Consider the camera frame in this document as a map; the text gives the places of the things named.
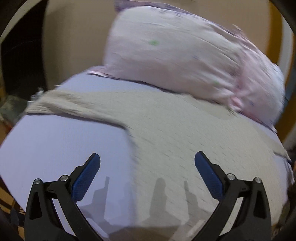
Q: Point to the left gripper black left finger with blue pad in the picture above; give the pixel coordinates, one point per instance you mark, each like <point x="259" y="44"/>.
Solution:
<point x="42" y="221"/>

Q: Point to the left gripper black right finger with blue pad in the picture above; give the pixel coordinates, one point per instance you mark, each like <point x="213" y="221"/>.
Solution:
<point x="253" y="221"/>

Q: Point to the beige knit sweater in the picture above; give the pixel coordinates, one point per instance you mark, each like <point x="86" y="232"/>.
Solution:
<point x="166" y="130"/>

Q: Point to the lavender bed sheet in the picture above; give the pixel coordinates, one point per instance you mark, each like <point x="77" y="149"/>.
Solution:
<point x="48" y="146"/>

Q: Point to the tan wooden headboard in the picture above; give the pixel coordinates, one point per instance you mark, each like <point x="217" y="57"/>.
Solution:
<point x="75" y="32"/>

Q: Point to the pink floral pillow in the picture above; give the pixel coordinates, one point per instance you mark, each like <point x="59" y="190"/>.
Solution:
<point x="173" y="49"/>

